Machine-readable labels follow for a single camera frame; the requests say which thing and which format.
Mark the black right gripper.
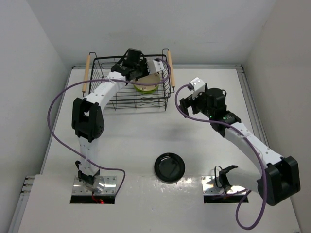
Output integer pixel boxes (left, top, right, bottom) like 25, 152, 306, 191
179, 88, 214, 118

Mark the beige plate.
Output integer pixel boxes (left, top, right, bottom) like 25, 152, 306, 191
135, 73, 161, 86

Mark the lime green plate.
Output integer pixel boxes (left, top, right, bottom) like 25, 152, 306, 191
134, 84, 159, 94

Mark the black glossy plate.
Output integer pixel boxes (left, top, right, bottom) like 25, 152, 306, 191
154, 152, 186, 183

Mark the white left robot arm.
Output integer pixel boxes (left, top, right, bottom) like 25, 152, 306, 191
72, 49, 149, 186

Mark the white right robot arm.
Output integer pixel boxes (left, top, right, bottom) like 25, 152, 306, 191
175, 78, 301, 206

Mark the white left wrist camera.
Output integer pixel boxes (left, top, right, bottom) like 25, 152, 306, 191
147, 59, 164, 74

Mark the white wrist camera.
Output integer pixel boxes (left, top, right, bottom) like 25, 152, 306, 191
189, 77, 206, 99
147, 59, 164, 74

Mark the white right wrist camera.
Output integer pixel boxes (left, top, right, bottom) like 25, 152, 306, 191
189, 77, 206, 99

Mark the black wire dish rack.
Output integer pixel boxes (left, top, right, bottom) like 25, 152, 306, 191
84, 48, 175, 111

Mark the right wooden rack handle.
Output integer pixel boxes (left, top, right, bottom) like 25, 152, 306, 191
167, 50, 175, 89

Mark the wooden rack handle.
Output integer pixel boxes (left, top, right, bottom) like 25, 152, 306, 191
82, 53, 91, 96
167, 50, 175, 89

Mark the left wooden rack handle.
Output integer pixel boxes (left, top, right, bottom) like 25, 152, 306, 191
82, 53, 91, 96

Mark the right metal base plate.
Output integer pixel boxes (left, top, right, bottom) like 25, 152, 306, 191
201, 176, 247, 196

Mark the metal base plate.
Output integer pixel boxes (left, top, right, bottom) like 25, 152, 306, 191
201, 176, 247, 196
72, 175, 117, 196

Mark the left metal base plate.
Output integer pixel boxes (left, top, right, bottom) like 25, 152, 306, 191
72, 175, 117, 196

